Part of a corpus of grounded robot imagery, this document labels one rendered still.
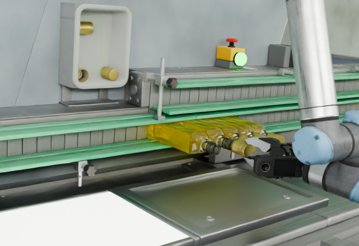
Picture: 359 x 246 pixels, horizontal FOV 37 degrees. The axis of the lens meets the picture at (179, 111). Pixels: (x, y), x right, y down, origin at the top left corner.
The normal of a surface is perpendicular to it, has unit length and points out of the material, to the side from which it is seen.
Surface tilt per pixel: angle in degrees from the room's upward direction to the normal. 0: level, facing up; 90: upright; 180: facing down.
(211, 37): 0
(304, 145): 92
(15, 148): 0
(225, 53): 90
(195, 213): 90
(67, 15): 90
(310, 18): 48
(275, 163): 31
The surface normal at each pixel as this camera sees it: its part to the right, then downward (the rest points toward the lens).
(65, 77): -0.76, 0.07
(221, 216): 0.07, -0.98
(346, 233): 0.64, 0.20
